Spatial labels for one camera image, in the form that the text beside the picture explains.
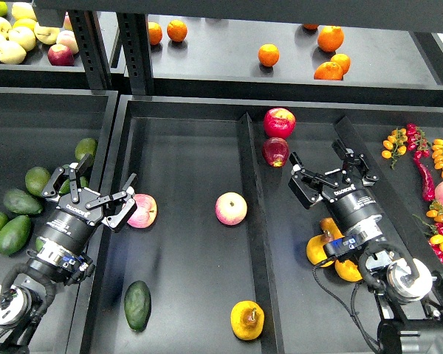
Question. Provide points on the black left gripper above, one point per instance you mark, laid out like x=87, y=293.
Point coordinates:
x=72, y=224

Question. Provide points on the dark green avocado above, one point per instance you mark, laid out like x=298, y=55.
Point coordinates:
x=137, y=305

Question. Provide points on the black upper left tray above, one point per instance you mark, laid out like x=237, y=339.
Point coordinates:
x=37, y=72

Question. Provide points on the dark red apple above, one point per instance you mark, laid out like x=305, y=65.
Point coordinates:
x=275, y=151

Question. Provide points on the dark avocado left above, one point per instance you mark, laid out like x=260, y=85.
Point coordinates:
x=22, y=203

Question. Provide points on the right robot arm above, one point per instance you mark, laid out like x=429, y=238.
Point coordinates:
x=405, y=290

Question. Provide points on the pink apple left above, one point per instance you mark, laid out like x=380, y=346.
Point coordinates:
x=145, y=213

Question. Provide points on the orange front right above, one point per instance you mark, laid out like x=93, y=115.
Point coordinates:
x=329, y=71

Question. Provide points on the pink apple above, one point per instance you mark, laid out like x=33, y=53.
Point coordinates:
x=231, y=208
x=145, y=213

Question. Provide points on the black centre tray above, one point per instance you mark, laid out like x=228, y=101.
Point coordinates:
x=186, y=153

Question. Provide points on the orange small right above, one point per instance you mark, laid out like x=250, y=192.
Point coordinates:
x=343, y=60

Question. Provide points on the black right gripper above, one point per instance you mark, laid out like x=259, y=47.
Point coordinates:
x=354, y=209

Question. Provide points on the green avocado round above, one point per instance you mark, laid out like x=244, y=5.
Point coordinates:
x=36, y=179

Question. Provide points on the pale yellow apple front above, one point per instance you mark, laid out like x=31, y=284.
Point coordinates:
x=12, y=53

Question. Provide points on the green avocado small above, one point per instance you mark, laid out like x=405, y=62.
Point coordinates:
x=65, y=187

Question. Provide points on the mixed cherry tomato bunch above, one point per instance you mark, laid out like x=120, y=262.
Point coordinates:
x=434, y=228

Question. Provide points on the orange centre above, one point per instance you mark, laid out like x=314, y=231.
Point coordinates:
x=268, y=55

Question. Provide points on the red cherry tomato bunch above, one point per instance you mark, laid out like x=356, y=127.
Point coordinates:
x=417, y=142

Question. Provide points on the black shelf post left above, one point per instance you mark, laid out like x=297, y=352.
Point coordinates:
x=86, y=28

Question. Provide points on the pink apple centre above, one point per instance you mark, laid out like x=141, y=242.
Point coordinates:
x=231, y=208

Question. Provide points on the yellow pear with brown spot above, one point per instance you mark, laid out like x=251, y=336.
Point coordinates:
x=247, y=320

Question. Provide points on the red chili pepper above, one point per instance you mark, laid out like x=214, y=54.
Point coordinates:
x=428, y=186

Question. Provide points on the yellow pear left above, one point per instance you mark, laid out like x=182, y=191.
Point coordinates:
x=314, y=248

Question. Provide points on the red apple on shelf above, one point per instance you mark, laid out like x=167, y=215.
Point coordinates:
x=60, y=55

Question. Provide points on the green avocado lower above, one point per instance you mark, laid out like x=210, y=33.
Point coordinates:
x=15, y=234

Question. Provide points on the pink peach on shelf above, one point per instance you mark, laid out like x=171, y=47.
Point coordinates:
x=67, y=38

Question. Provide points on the bright red apple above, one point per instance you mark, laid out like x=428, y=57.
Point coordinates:
x=279, y=123

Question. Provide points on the green avocado top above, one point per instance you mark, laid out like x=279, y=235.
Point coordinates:
x=85, y=146

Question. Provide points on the yellow pear lower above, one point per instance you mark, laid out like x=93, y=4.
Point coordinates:
x=347, y=271

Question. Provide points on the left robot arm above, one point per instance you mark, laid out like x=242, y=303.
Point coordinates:
x=28, y=289

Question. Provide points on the green avocado narrow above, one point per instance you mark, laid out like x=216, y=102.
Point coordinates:
x=84, y=182

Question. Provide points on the orange large right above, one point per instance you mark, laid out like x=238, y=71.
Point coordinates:
x=330, y=38

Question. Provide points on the orange cherry tomato bunch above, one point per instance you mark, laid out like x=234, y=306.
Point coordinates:
x=394, y=146

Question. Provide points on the yellow pear middle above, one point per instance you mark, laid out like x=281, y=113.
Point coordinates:
x=330, y=229

